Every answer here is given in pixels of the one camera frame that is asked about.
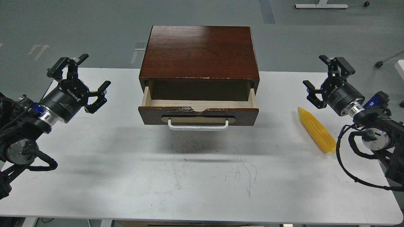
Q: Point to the black caster wheel leg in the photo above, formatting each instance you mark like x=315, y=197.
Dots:
x=381, y=62

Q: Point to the white table base background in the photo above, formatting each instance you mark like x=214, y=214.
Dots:
x=321, y=4

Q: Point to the yellow corn cob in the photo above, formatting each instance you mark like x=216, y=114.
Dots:
x=317, y=131

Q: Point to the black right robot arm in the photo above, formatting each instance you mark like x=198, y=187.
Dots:
x=375, y=135

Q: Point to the dark wooden drawer cabinet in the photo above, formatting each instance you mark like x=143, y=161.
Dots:
x=199, y=52

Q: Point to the wooden drawer with white handle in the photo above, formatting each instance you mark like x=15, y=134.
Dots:
x=198, y=102

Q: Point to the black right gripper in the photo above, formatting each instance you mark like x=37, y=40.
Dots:
x=338, y=94

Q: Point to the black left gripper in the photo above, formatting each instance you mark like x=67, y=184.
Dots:
x=71, y=94

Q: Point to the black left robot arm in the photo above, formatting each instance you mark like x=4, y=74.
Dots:
x=24, y=121

